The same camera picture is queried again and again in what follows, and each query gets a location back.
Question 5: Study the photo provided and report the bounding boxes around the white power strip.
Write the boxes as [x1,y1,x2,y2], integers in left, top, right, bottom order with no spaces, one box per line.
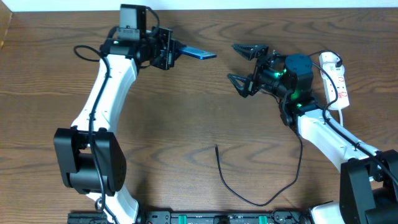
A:
[319,52,349,110]

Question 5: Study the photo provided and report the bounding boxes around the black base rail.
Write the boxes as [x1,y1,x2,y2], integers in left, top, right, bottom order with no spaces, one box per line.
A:
[67,210,312,224]

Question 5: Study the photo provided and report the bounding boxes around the white charger adapter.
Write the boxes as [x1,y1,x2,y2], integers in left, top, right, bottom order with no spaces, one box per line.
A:
[322,62,345,78]

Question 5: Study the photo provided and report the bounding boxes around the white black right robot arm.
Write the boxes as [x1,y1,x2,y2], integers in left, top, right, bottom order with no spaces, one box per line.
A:
[228,44,397,224]

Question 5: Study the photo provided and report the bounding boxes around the black charger cable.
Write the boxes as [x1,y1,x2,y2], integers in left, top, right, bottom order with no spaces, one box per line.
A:
[214,49,343,207]

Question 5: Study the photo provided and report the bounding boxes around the blue Galaxy smartphone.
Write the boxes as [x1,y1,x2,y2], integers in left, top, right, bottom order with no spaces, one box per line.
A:
[179,46,217,60]

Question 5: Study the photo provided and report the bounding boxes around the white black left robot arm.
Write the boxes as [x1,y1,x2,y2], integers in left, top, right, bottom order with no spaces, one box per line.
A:
[53,27,184,223]

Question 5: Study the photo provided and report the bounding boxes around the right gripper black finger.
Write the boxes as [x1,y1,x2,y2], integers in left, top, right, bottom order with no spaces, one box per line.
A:
[227,73,253,98]
[232,44,269,60]

